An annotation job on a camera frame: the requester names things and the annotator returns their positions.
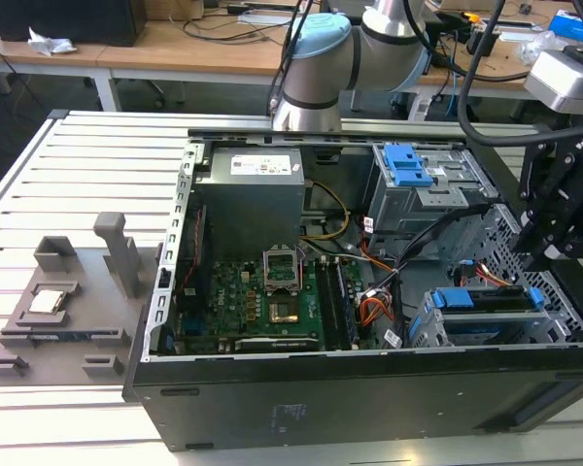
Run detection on blue plastic drive latch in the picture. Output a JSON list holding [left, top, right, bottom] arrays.
[[382, 144, 434, 188]]

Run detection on metal optical drive cage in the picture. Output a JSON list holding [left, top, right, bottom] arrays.
[[367, 143, 499, 237]]

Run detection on hard disk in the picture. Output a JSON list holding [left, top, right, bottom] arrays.
[[429, 284, 548, 344]]

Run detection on crumpled white paper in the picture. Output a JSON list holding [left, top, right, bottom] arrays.
[[26, 26, 77, 56]]

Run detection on grey parts rack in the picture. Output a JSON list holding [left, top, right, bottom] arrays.
[[0, 212, 151, 387]]

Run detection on clear plastic bag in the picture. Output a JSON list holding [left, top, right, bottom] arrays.
[[518, 29, 566, 65]]

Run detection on wooden desk white frame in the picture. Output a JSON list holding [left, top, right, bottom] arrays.
[[0, 0, 295, 114]]

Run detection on large black box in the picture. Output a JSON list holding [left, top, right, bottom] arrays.
[[0, 0, 148, 48]]

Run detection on grey power supply unit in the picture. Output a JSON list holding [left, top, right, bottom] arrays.
[[192, 146, 306, 253]]

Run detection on CPU socket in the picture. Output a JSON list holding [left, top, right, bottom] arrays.
[[266, 297, 301, 324]]

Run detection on black desk cables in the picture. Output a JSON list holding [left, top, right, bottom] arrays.
[[182, 7, 292, 46]]

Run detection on yellow orange disk power wire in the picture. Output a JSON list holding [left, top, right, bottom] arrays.
[[474, 261, 514, 288]]

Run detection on red disk data wire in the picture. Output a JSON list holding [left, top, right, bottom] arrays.
[[456, 259, 477, 288]]

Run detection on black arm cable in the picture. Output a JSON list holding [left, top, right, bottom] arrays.
[[267, 0, 317, 120]]

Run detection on green motherboard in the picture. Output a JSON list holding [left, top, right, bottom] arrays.
[[172, 256, 370, 351]]

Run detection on silver CPU chip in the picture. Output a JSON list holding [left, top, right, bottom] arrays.
[[27, 289, 66, 315]]

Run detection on orange wire bundle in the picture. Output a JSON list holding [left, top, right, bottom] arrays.
[[357, 288, 395, 327]]

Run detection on black open PC case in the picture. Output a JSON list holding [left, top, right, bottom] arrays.
[[120, 126, 583, 453]]

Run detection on installed RAM stick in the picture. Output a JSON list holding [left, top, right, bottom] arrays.
[[334, 260, 360, 343]]

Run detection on RAM stick in rack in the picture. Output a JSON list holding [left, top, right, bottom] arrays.
[[28, 330, 120, 341]]

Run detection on black RAM slot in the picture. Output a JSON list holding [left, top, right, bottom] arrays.
[[318, 260, 340, 349]]

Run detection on thin red wire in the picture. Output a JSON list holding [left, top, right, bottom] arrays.
[[183, 206, 208, 288]]

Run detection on metal socket cover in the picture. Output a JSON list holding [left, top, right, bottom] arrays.
[[260, 245, 303, 293]]

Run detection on small black device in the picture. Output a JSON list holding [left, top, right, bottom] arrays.
[[466, 27, 500, 56]]

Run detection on black wire bundle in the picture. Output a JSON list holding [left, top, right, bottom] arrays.
[[388, 206, 490, 321]]

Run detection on thick black gripper cable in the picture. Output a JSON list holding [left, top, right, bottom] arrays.
[[455, 0, 563, 149]]

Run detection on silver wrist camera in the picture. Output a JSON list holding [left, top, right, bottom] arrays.
[[523, 44, 583, 114]]

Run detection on black graphics card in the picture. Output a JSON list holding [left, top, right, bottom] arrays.
[[230, 334, 322, 352]]

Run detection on blue cardboard box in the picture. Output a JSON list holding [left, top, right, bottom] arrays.
[[547, 11, 583, 50]]

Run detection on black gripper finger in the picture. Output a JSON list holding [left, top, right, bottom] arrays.
[[523, 149, 583, 274], [511, 139, 561, 254]]

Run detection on yellow black power wire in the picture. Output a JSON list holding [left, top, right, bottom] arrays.
[[298, 180, 352, 242]]

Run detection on blue hanging cable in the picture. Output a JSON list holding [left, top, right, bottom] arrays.
[[445, 46, 464, 118]]

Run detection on metal disk bay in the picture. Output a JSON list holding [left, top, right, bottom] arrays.
[[406, 285, 583, 349]]

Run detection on wooden desk with clutter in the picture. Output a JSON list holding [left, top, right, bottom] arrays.
[[415, 0, 583, 120]]

